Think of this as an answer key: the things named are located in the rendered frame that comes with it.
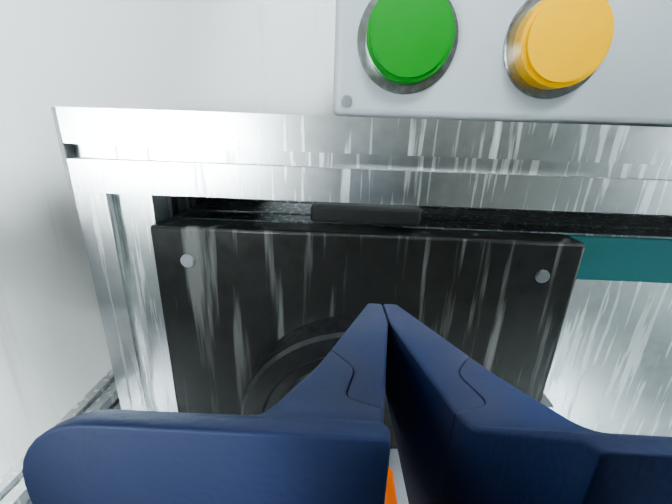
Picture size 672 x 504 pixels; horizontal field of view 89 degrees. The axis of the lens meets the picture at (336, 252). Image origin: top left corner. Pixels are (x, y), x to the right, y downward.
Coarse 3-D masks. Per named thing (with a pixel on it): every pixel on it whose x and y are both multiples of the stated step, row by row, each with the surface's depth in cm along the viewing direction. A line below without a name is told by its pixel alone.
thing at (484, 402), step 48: (432, 336) 7; (432, 384) 6; (480, 384) 5; (432, 432) 6; (480, 432) 4; (528, 432) 3; (576, 432) 3; (432, 480) 6; (480, 480) 4; (528, 480) 3; (576, 480) 3; (624, 480) 2
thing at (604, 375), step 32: (352, 224) 21; (448, 224) 22; (480, 224) 22; (512, 224) 23; (544, 224) 23; (576, 224) 23; (608, 224) 23; (640, 224) 24; (608, 256) 21; (640, 256) 21; (576, 288) 25; (608, 288) 25; (640, 288) 25; (576, 320) 26; (608, 320) 26; (640, 320) 26; (576, 352) 27; (608, 352) 27; (640, 352) 27; (576, 384) 28; (608, 384) 28; (640, 384) 27; (576, 416) 29; (608, 416) 29; (640, 416) 29
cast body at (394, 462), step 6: (390, 450) 16; (396, 450) 16; (390, 456) 16; (396, 456) 16; (390, 462) 16; (396, 462) 16; (396, 468) 15; (396, 474) 15; (402, 474) 15; (396, 480) 15; (402, 480) 15; (396, 486) 14; (402, 486) 14; (396, 492) 14; (402, 492) 14; (402, 498) 14
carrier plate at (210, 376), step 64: (192, 256) 19; (256, 256) 19; (320, 256) 19; (384, 256) 19; (448, 256) 19; (512, 256) 19; (576, 256) 19; (192, 320) 21; (256, 320) 21; (448, 320) 20; (512, 320) 20; (192, 384) 22; (512, 384) 21
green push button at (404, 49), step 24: (384, 0) 15; (408, 0) 15; (432, 0) 15; (384, 24) 15; (408, 24) 15; (432, 24) 15; (384, 48) 16; (408, 48) 15; (432, 48) 15; (384, 72) 16; (408, 72) 16; (432, 72) 16
